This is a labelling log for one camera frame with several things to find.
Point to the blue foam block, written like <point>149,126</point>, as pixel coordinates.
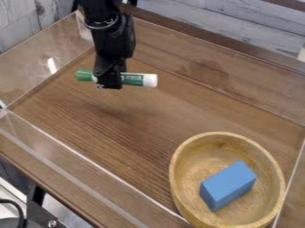
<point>228,185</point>

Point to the black metal table leg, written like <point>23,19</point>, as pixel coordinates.
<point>38,195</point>

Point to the brown wooden bowl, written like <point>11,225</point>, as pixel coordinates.
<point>203,156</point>

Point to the clear acrylic tray wall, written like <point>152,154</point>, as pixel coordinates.
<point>96,146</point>

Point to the green Expo marker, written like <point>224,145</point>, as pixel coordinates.
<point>130,79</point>

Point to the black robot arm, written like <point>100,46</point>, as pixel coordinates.
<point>101,7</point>

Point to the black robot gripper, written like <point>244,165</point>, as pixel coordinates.
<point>114,44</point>

